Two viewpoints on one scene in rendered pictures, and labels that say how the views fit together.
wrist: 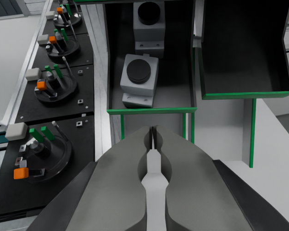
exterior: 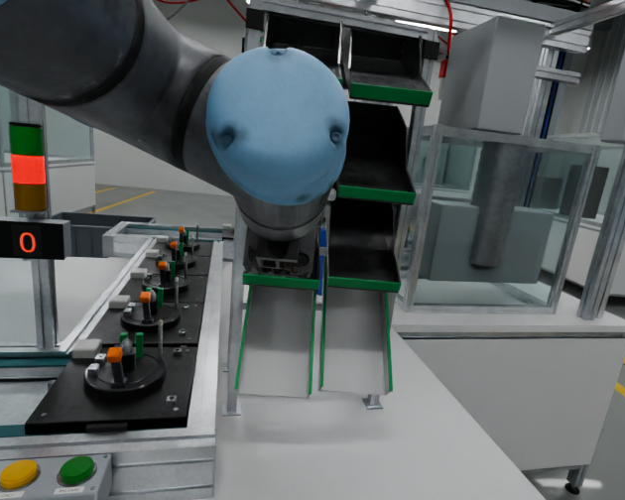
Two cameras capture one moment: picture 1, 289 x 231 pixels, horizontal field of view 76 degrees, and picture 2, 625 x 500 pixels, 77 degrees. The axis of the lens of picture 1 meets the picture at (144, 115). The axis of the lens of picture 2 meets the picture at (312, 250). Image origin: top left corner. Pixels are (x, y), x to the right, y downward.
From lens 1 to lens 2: 0.46 m
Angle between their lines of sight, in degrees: 39
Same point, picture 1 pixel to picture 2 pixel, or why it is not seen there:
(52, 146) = (139, 363)
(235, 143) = (375, 371)
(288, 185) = (464, 466)
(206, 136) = (341, 359)
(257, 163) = (423, 439)
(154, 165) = (275, 385)
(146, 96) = not seen: hidden behind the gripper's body
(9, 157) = (69, 373)
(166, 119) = (295, 329)
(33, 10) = (120, 251)
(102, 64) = (239, 256)
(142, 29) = not seen: hidden behind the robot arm
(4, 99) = not seen: hidden behind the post
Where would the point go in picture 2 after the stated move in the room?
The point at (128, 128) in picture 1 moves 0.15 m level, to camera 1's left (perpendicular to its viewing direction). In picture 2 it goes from (249, 334) to (169, 330)
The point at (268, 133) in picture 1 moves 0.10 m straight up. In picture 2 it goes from (439, 410) to (447, 372)
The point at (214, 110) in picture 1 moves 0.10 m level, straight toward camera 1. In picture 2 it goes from (349, 329) to (329, 349)
